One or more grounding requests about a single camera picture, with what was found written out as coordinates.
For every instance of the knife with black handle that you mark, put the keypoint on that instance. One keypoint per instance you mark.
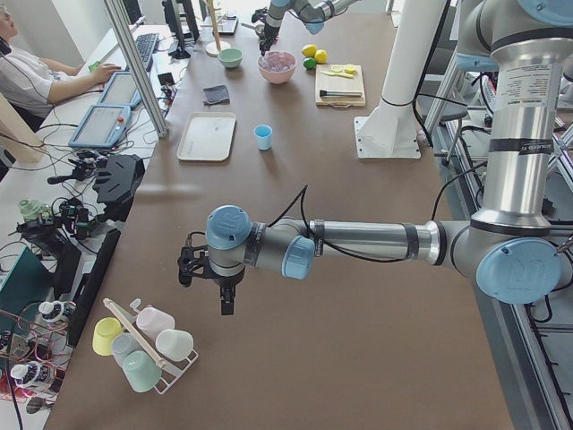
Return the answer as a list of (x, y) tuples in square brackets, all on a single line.
[(340, 94)]

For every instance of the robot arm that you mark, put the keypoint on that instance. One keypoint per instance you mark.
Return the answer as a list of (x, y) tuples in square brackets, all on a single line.
[(504, 248), (312, 16)]

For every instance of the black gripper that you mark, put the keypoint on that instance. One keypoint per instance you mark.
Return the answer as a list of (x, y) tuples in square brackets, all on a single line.
[(270, 28), (226, 281)]

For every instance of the grey folded cloth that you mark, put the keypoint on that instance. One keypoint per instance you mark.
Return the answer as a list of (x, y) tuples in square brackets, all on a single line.
[(215, 95)]

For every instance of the lower teach pendant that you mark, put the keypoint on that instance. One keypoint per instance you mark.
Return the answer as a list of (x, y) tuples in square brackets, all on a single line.
[(101, 127)]

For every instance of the white wire cup rack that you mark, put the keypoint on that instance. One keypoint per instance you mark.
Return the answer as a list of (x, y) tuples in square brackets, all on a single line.
[(172, 371)]

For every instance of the black keyboard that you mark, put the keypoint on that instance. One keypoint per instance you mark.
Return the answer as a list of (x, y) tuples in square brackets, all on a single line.
[(146, 46)]

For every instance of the lemon slices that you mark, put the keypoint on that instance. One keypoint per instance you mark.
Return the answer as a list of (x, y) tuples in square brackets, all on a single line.
[(339, 70)]

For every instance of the yellow cup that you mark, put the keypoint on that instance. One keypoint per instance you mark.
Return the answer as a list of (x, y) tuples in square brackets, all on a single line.
[(105, 331)]

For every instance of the blue plastic cup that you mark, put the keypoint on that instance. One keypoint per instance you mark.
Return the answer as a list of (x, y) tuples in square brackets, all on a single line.
[(263, 137)]

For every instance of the wooden cutting board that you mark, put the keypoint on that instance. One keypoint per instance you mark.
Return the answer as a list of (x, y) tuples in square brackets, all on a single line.
[(325, 82)]

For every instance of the white cup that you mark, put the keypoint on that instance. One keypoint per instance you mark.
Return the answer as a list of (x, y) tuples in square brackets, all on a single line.
[(175, 344)]

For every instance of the metal ice scoop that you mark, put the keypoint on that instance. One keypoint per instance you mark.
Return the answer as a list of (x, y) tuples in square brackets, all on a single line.
[(257, 28)]

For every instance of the yellow lemon left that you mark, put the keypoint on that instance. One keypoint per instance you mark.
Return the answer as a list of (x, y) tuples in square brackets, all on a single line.
[(309, 50)]

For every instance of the teach pendant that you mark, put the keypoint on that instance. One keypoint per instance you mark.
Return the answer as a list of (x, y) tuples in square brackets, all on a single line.
[(101, 127), (120, 90)]

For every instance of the green lime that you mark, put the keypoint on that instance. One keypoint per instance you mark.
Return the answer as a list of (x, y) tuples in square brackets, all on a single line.
[(309, 63)]

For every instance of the yellow lemon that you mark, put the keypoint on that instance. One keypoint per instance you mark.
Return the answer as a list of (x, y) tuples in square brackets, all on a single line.
[(309, 50), (321, 56)]

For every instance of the aluminium frame post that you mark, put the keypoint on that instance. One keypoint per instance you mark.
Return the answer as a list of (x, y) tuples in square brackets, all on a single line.
[(123, 33)]

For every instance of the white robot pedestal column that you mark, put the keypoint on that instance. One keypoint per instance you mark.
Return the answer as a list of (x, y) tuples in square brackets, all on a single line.
[(389, 132)]

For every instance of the seated person in white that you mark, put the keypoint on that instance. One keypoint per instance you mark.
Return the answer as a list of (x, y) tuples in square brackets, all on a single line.
[(33, 85)]

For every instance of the cream rabbit tray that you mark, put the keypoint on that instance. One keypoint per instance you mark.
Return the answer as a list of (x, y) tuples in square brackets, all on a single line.
[(207, 136)]

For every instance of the yellow lemon right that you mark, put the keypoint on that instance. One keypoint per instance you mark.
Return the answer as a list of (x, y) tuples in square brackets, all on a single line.
[(321, 56)]

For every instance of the pink cup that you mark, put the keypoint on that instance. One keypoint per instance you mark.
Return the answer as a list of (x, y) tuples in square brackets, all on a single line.
[(152, 321)]

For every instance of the mint green cup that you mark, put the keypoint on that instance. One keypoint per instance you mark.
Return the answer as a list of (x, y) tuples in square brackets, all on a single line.
[(141, 371)]

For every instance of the teal box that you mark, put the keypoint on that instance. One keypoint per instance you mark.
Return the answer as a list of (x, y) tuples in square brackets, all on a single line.
[(28, 281)]

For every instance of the grey blue cup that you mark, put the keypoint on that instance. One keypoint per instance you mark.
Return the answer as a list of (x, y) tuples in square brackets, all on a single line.
[(122, 346)]

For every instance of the mint green bowl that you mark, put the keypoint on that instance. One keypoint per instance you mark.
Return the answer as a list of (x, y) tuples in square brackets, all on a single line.
[(230, 57)]

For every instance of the upper teach pendant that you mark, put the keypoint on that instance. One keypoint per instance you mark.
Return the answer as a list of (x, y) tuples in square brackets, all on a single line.
[(120, 90)]

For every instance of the pink bowl with ice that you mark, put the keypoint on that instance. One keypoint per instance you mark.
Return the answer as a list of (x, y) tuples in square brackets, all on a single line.
[(277, 66)]

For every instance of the green glass bottle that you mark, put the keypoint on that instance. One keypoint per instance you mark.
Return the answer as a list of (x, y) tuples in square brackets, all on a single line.
[(31, 209)]

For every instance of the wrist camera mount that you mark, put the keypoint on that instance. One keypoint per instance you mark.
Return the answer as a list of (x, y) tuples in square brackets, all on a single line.
[(193, 261)]

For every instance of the wooden mug tree stand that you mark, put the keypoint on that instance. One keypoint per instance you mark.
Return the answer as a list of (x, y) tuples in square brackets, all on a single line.
[(217, 45)]

